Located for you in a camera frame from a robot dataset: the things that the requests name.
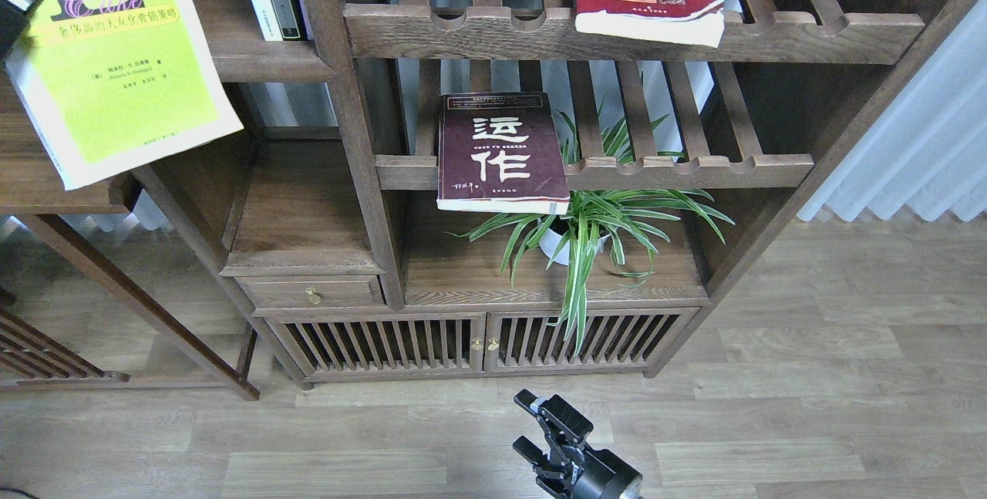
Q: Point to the green spider plant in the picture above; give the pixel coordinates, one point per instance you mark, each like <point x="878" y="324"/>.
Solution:
<point x="617" y="213"/>

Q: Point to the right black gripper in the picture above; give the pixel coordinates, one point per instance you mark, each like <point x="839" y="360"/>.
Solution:
<point x="572" y="469"/>

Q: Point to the dark wooden bookshelf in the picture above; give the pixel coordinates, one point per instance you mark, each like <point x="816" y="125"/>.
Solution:
<point x="332" y="184"/>

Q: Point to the wooden slatted rack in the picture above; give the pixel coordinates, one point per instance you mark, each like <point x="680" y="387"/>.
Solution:
<point x="31" y="358"/>

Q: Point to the brass drawer knob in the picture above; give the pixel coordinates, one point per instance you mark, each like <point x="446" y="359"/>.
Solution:
<point x="313" y="296"/>

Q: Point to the dark red book white characters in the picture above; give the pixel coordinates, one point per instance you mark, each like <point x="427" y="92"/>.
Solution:
<point x="499" y="152"/>

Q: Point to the yellow green book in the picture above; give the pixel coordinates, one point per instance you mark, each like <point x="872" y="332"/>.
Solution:
<point x="114" y="84"/>

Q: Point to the white plant pot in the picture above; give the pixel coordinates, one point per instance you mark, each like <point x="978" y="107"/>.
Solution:
<point x="561" y="240"/>

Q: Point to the white curtain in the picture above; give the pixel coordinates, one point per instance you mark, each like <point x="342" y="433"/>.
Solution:
<point x="927" y="151"/>

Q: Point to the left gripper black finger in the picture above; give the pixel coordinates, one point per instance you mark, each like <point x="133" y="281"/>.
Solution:
<point x="21" y="5"/>

